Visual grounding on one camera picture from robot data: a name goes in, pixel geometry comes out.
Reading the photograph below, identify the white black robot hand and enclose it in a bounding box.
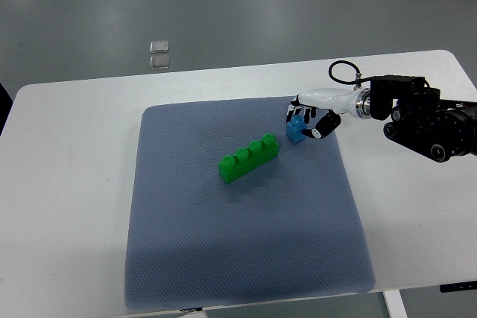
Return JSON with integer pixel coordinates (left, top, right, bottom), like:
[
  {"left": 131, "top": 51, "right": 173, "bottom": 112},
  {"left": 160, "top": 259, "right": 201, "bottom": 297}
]
[{"left": 286, "top": 88, "right": 370, "bottom": 139}]

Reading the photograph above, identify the small blue block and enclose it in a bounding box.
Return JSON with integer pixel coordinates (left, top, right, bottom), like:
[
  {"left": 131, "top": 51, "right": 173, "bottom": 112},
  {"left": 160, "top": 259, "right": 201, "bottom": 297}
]
[{"left": 286, "top": 115, "right": 307, "bottom": 143}]

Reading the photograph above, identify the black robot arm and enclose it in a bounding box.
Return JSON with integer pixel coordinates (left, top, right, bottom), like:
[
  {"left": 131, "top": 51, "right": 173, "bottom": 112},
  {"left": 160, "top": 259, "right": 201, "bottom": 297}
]
[{"left": 328, "top": 60, "right": 476, "bottom": 162}]

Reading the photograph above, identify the long green block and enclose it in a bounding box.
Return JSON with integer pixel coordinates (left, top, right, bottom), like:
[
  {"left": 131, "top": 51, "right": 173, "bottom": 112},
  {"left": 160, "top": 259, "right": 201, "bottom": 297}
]
[{"left": 218, "top": 133, "right": 279, "bottom": 184}]

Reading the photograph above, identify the lower metal floor plate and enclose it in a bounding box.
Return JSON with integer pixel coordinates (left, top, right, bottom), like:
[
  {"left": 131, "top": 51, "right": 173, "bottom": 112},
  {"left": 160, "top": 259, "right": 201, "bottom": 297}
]
[{"left": 150, "top": 54, "right": 170, "bottom": 70}]

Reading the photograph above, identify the metal floor plate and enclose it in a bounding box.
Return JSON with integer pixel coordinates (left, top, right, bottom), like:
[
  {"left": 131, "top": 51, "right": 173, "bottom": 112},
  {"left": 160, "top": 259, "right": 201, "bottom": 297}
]
[
  {"left": 149, "top": 39, "right": 169, "bottom": 54},
  {"left": 150, "top": 54, "right": 170, "bottom": 70}
]

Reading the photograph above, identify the upper metal floor plate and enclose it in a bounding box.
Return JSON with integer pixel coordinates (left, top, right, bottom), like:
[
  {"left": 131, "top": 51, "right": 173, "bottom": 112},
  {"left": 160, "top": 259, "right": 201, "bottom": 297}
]
[{"left": 149, "top": 39, "right": 169, "bottom": 54}]

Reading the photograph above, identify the white table leg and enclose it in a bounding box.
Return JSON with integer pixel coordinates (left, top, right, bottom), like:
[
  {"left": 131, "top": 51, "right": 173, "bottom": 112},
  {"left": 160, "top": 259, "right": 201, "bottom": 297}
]
[{"left": 382, "top": 290, "right": 408, "bottom": 318}]

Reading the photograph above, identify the black table control panel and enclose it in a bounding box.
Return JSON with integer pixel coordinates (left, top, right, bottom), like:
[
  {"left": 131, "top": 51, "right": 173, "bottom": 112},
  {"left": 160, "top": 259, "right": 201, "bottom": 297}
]
[{"left": 440, "top": 281, "right": 477, "bottom": 293}]

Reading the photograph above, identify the black object at left edge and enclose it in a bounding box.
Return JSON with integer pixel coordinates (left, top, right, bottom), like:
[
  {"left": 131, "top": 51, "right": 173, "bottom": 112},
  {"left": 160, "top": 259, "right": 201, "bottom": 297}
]
[{"left": 0, "top": 84, "right": 13, "bottom": 133}]

